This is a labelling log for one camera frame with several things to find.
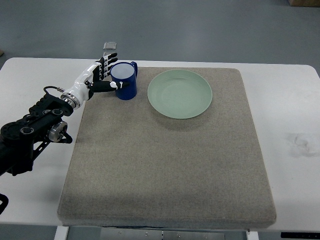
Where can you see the light green plate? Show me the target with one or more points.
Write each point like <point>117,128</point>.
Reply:
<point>179,94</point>

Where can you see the grey felt mat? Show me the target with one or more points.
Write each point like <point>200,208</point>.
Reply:
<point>134,167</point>

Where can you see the blue enamel mug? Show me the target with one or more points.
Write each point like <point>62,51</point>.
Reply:
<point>125,75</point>

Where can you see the grey metal table frame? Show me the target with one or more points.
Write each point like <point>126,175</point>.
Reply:
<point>86,233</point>

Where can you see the cardboard box corner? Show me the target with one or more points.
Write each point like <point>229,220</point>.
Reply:
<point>304,3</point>

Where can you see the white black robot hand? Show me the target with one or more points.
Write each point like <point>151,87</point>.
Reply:
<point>92,80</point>

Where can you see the upper floor socket cover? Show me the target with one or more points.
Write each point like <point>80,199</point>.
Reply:
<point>109,46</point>

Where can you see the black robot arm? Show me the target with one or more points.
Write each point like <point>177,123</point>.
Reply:
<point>22,141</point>

